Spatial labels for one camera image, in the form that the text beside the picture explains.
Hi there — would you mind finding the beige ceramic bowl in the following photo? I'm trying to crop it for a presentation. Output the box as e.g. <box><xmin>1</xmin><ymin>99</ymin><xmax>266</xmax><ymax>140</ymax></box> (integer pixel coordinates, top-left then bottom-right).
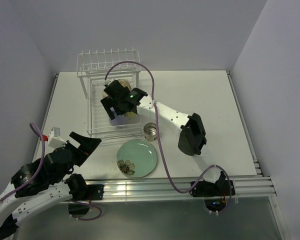
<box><xmin>118</xmin><ymin>78</ymin><xmax>132</xmax><ymax>91</ymax></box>

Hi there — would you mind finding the pale yellow mug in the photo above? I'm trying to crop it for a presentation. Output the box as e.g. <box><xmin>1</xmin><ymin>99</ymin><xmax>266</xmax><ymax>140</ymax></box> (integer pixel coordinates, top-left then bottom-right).
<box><xmin>124</xmin><ymin>112</ymin><xmax>137</xmax><ymax>118</ymax></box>

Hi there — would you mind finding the lavender plastic cup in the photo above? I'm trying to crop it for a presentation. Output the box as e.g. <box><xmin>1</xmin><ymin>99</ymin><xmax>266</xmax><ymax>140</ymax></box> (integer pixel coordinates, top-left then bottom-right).
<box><xmin>109</xmin><ymin>108</ymin><xmax>127</xmax><ymax>126</ymax></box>

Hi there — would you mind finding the small metal-lined beige cup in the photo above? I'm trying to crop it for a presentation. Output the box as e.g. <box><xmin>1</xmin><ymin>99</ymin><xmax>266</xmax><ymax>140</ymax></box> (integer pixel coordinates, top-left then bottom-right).
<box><xmin>143</xmin><ymin>122</ymin><xmax>157</xmax><ymax>142</ymax></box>

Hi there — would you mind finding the green floral plate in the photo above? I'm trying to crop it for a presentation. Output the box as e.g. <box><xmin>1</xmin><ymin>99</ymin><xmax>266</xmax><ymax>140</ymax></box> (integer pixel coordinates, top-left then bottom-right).
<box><xmin>116</xmin><ymin>139</ymin><xmax>158</xmax><ymax>178</ymax></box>

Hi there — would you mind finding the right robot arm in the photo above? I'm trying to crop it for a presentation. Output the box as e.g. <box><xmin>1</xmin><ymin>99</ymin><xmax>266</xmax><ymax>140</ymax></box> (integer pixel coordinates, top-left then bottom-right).
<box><xmin>100</xmin><ymin>79</ymin><xmax>226</xmax><ymax>195</ymax></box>

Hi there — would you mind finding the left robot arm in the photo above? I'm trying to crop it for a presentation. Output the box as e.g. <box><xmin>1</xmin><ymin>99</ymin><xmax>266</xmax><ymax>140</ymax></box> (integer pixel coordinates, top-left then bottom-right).
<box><xmin>0</xmin><ymin>132</ymin><xmax>102</xmax><ymax>240</ymax></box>

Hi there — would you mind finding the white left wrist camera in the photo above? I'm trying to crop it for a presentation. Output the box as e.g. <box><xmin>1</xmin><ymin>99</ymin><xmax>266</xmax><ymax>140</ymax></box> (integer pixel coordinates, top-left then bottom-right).
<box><xmin>43</xmin><ymin>127</ymin><xmax>66</xmax><ymax>149</ymax></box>

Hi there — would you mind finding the white wire dish rack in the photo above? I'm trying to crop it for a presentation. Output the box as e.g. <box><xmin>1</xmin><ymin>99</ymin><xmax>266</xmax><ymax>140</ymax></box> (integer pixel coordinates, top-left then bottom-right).
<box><xmin>76</xmin><ymin>48</ymin><xmax>143</xmax><ymax>143</ymax></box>

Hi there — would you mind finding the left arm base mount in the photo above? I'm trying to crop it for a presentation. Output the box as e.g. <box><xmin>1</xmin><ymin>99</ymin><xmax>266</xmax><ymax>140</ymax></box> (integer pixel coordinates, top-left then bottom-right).
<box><xmin>68</xmin><ymin>184</ymin><xmax>104</xmax><ymax>221</ymax></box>

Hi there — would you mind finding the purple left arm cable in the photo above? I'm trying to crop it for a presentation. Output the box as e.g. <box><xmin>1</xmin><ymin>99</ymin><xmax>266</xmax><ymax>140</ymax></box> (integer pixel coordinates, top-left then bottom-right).
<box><xmin>0</xmin><ymin>122</ymin><xmax>103</xmax><ymax>221</ymax></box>

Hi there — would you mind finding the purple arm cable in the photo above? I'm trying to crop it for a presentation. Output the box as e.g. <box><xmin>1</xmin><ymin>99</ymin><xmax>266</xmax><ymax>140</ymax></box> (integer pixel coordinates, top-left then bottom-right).
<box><xmin>104</xmin><ymin>61</ymin><xmax>231</xmax><ymax>216</ymax></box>
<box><xmin>0</xmin><ymin>122</ymin><xmax>103</xmax><ymax>221</ymax></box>

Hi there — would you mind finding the aluminium frame rail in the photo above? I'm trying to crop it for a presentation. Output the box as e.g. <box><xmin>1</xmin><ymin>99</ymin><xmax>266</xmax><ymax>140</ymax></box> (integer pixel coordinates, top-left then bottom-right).
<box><xmin>32</xmin><ymin>174</ymin><xmax>276</xmax><ymax>204</ymax></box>

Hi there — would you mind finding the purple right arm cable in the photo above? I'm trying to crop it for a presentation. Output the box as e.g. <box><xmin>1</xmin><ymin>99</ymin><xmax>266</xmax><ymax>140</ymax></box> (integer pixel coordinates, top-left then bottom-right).
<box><xmin>104</xmin><ymin>61</ymin><xmax>231</xmax><ymax>216</ymax></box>

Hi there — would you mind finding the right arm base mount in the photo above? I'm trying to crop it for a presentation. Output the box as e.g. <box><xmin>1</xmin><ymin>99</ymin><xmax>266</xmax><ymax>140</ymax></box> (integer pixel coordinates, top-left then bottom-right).
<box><xmin>189</xmin><ymin>180</ymin><xmax>236</xmax><ymax>198</ymax></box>

